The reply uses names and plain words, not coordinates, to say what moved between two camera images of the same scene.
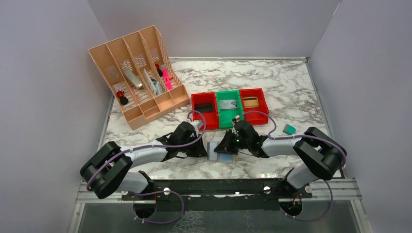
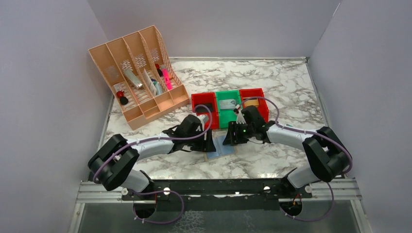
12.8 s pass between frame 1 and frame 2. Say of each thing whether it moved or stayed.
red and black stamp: stayed
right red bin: stayed
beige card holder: moved
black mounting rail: stayed
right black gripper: moved
